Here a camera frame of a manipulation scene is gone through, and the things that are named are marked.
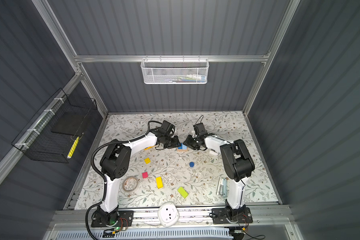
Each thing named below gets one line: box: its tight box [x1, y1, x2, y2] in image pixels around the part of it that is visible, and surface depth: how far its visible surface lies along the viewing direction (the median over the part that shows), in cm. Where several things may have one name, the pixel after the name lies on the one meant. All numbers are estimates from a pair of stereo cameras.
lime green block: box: [178, 186, 189, 199], surface depth 84 cm
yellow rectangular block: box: [155, 176, 164, 189], surface depth 86 cm
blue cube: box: [177, 143, 188, 150], surface depth 98 cm
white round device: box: [158, 202, 180, 228], surface depth 74 cm
